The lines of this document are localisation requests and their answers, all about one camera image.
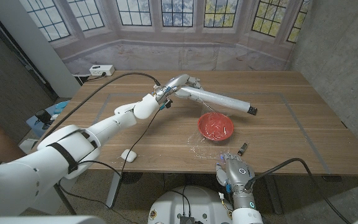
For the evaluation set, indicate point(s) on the black round object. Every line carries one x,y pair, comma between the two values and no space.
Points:
43,116

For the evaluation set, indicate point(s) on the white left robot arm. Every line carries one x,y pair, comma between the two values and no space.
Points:
57,155

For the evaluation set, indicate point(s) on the small black battery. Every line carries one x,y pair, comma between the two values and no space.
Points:
242,148

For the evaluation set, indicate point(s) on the blue box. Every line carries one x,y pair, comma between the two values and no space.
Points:
59,107

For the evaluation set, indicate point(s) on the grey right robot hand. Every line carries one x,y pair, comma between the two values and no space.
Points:
238,174

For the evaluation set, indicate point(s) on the white AirPods case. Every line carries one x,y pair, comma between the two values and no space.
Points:
129,155

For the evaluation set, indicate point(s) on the grey table leg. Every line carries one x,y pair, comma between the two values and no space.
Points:
113,189
273,194

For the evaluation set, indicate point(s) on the printed window backdrop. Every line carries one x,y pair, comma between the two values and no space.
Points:
179,56

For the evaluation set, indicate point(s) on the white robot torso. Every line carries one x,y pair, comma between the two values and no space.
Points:
191,202

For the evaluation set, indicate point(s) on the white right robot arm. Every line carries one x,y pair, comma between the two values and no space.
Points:
245,216

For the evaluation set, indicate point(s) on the white power strip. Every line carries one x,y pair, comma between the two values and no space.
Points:
102,70

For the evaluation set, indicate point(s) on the red plate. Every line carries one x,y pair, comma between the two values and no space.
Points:
215,127

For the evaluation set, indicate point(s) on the black round fan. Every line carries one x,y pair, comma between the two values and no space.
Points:
130,177

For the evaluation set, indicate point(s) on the clear cling film sheet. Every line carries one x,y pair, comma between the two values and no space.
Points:
210,146

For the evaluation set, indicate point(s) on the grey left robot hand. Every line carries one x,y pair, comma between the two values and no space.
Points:
179,81

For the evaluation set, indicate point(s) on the black TV remote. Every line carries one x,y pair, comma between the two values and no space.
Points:
252,110

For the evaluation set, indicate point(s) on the cling film roll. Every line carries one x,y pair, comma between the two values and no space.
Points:
219,99

